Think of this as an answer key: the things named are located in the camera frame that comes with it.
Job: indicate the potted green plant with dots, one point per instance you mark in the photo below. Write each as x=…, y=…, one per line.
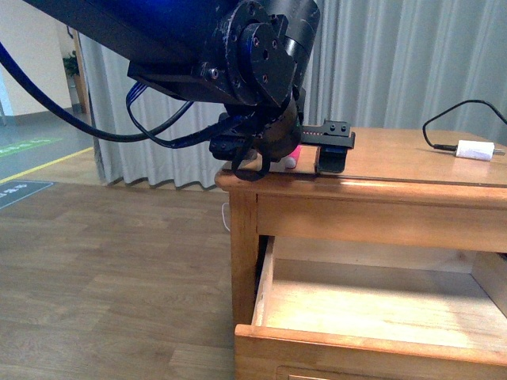
x=70, y=63

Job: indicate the grey-green curtain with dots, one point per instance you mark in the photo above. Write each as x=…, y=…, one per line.
x=391, y=64

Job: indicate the pink marker with white cap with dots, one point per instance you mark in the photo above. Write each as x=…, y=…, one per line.
x=291, y=161

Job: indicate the wooden nightstand cabinet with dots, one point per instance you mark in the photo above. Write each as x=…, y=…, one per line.
x=395, y=191

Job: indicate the white USB charger adapter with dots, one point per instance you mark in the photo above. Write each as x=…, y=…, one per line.
x=481, y=151

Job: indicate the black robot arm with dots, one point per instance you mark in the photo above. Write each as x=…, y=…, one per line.
x=249, y=56

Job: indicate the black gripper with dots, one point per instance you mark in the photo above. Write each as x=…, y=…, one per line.
x=275, y=137

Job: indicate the wooden drawer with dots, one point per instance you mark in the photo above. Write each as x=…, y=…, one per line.
x=343, y=310

